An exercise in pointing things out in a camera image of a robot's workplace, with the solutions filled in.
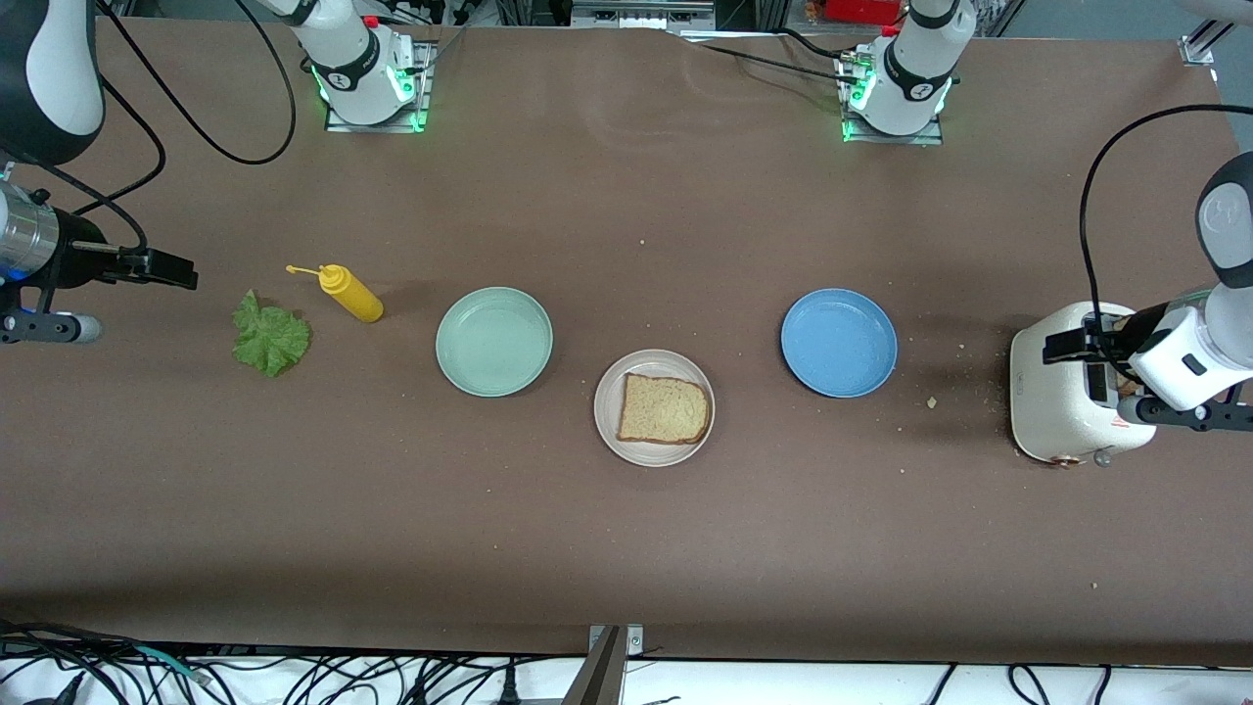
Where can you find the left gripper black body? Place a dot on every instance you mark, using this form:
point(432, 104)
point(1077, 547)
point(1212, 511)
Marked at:
point(1128, 336)

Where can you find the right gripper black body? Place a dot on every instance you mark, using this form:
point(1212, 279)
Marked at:
point(80, 258)

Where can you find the yellow squeeze bottle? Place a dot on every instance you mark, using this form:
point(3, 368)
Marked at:
point(357, 299)

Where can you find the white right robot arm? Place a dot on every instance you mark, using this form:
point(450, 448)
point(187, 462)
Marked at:
point(59, 69)

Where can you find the blue plate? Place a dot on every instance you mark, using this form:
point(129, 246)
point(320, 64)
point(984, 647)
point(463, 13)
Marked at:
point(839, 343)

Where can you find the mint green plate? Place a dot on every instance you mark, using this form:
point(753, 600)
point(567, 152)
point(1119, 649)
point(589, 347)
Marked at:
point(494, 343)

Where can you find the beige plate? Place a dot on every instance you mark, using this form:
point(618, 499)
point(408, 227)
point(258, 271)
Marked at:
point(654, 455)

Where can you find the white toaster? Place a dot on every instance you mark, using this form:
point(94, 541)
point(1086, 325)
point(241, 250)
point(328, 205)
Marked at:
point(1052, 411)

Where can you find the green lettuce leaf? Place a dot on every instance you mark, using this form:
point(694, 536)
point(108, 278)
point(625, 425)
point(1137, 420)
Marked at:
point(269, 338)

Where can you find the red box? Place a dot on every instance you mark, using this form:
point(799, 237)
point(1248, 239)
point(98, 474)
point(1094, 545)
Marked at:
point(861, 10)

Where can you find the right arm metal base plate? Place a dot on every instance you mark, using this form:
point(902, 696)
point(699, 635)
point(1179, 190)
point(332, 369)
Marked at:
point(377, 127)

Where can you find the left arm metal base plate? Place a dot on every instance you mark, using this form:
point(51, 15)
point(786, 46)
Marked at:
point(891, 140)

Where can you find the aluminium frame rail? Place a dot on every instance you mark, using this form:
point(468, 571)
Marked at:
point(1199, 47)

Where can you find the silver table edge bracket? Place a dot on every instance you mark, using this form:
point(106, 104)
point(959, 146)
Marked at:
point(636, 641)

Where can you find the silver back frame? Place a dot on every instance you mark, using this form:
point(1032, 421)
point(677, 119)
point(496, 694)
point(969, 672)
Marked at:
point(641, 15)

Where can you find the dark metal frame strut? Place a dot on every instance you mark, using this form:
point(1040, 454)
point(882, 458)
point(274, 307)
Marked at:
point(597, 681)

